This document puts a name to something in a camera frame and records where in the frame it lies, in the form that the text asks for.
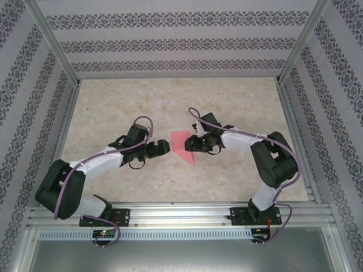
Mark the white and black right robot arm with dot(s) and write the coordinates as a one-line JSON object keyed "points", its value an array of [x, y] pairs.
{"points": [[280, 167]]}

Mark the aluminium side rail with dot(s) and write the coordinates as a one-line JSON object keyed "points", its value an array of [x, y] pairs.
{"points": [[69, 113], [289, 113]]}

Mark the long aluminium mounting rail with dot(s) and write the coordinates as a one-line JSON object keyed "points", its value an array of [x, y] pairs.
{"points": [[181, 215]]}

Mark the aluminium frame post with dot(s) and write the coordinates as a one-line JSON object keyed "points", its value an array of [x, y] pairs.
{"points": [[51, 37], [304, 37]]}

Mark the pink paper sheet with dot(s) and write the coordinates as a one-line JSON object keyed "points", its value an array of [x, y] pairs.
{"points": [[181, 147]]}

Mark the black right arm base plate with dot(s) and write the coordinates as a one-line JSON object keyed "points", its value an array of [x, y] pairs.
{"points": [[238, 216]]}

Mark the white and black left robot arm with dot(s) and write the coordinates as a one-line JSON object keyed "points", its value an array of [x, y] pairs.
{"points": [[99, 167]]}

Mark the grey metal sheet panel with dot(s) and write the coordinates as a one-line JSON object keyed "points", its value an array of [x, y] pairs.
{"points": [[181, 255]]}

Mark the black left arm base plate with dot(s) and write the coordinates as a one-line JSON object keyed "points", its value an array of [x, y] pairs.
{"points": [[124, 216]]}

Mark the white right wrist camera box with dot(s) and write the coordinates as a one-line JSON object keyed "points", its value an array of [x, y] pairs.
{"points": [[198, 130]]}

